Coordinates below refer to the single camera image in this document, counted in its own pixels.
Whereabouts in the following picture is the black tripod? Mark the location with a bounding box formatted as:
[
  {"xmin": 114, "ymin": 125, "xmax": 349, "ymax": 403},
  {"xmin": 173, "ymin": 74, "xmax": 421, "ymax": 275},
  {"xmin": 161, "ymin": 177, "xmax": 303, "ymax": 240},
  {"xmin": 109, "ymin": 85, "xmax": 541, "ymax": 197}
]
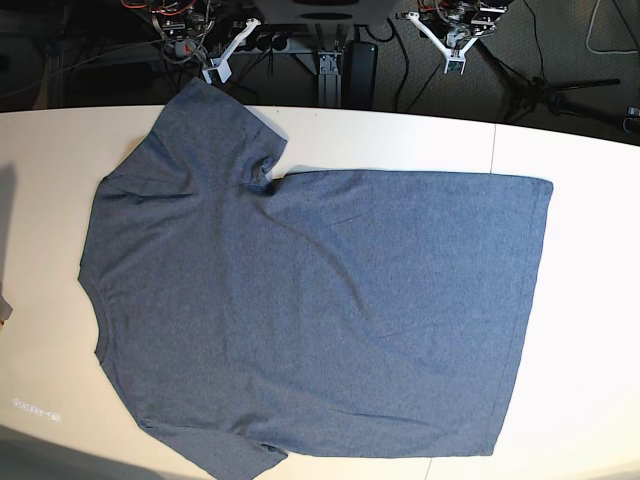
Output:
[{"xmin": 475, "ymin": 40, "xmax": 639, "ymax": 136}]

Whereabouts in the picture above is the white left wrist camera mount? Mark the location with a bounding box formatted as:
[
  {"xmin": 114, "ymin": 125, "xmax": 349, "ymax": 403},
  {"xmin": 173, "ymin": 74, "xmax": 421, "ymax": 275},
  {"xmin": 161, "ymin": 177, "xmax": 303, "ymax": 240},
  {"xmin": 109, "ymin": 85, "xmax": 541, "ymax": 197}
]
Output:
[{"xmin": 406, "ymin": 12, "xmax": 478, "ymax": 75}]

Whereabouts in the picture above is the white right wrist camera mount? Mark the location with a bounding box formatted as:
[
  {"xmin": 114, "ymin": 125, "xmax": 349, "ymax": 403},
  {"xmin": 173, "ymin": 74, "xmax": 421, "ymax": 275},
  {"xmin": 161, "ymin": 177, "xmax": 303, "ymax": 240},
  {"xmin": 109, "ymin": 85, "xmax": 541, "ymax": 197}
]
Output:
[{"xmin": 201, "ymin": 18, "xmax": 262, "ymax": 85}]

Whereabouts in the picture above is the black power adapter brick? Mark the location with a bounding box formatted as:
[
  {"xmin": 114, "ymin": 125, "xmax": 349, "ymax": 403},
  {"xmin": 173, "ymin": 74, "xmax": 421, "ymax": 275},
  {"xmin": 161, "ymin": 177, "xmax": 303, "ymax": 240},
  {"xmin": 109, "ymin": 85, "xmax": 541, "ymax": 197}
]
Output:
[{"xmin": 342, "ymin": 41, "xmax": 378, "ymax": 110}]

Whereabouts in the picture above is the grey base camera stand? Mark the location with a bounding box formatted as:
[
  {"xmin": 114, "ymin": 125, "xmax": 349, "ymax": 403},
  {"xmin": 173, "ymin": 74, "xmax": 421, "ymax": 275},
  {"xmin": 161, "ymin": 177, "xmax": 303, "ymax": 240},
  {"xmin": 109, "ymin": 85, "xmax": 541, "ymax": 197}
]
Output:
[{"xmin": 254, "ymin": 0, "xmax": 397, "ymax": 25}]

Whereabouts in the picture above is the blue grey T-shirt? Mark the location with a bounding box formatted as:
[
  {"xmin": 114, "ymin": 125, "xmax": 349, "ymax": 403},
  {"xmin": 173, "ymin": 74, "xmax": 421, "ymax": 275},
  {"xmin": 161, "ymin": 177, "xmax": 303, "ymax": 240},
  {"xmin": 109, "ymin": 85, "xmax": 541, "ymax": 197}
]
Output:
[{"xmin": 78, "ymin": 79, "xmax": 553, "ymax": 479}]

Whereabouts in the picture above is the aluminium mounting bracket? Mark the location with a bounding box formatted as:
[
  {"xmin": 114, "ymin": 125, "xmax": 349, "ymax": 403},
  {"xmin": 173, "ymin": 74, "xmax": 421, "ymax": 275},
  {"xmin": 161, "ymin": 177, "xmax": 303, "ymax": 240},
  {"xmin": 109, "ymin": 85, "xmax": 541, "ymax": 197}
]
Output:
[{"xmin": 317, "ymin": 52, "xmax": 342, "ymax": 108}]

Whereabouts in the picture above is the white power strip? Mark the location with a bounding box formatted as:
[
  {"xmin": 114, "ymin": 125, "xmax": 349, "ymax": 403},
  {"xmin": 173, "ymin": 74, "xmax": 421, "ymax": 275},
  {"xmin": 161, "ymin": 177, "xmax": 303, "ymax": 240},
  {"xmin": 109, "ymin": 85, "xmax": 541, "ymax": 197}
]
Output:
[{"xmin": 236, "ymin": 34, "xmax": 289, "ymax": 54}]

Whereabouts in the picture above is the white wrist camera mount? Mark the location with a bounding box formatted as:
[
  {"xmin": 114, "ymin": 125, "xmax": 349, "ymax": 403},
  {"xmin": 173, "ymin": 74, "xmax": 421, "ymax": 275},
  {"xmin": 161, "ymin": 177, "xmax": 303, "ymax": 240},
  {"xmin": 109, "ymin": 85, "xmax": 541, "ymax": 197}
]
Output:
[
  {"xmin": 201, "ymin": 18, "xmax": 262, "ymax": 85},
  {"xmin": 406, "ymin": 12, "xmax": 478, "ymax": 75}
]

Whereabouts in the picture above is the white cable loop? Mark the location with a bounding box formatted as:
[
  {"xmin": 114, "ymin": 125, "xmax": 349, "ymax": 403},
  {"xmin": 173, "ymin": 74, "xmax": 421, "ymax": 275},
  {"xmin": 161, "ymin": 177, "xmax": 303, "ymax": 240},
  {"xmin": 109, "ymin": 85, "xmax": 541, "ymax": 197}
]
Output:
[{"xmin": 585, "ymin": 0, "xmax": 640, "ymax": 55}]

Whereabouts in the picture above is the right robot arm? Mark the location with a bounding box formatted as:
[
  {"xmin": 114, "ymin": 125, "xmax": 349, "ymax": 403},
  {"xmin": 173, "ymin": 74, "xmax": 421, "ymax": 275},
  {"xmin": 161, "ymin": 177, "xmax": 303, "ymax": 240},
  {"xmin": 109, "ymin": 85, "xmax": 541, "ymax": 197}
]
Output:
[{"xmin": 120, "ymin": 1, "xmax": 223, "ymax": 66}]

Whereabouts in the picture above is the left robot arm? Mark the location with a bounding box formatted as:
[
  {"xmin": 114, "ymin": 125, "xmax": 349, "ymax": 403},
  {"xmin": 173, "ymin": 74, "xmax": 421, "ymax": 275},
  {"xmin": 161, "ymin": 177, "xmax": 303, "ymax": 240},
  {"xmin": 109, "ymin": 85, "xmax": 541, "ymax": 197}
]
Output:
[{"xmin": 417, "ymin": 0, "xmax": 512, "ymax": 40}]

